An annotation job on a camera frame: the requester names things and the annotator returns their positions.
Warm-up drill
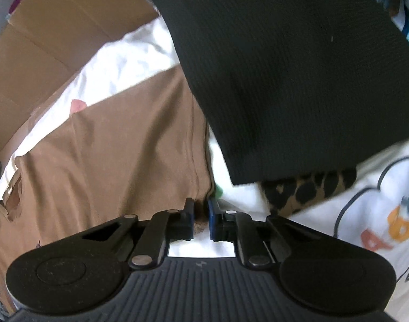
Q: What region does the brown printed t-shirt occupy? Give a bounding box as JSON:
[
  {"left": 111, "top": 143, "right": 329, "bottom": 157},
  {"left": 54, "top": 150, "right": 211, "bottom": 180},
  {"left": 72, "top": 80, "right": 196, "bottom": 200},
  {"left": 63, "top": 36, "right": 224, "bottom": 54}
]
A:
[{"left": 0, "top": 66, "right": 214, "bottom": 313}]

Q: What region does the black folded garment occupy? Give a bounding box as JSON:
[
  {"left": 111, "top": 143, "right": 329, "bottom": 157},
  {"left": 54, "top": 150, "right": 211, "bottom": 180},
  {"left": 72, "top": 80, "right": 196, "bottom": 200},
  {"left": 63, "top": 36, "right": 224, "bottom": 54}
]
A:
[{"left": 149, "top": 0, "right": 409, "bottom": 185}]

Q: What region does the brown cardboard sheet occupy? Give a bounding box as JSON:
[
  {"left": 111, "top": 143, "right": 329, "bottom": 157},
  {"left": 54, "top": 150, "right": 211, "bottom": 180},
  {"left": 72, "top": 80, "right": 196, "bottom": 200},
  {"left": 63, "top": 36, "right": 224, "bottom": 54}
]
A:
[{"left": 0, "top": 0, "right": 156, "bottom": 152}]

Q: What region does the leopard print folded garment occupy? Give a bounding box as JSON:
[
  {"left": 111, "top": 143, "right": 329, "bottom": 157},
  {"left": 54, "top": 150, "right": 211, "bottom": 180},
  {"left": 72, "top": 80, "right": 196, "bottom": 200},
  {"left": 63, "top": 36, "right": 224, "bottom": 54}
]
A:
[{"left": 260, "top": 167, "right": 357, "bottom": 217}]

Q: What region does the cream bear print bedsheet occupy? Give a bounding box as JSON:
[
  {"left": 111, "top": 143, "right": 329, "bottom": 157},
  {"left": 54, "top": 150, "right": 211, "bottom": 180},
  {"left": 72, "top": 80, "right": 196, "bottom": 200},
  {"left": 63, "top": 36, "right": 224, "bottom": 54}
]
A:
[{"left": 0, "top": 18, "right": 409, "bottom": 321}]

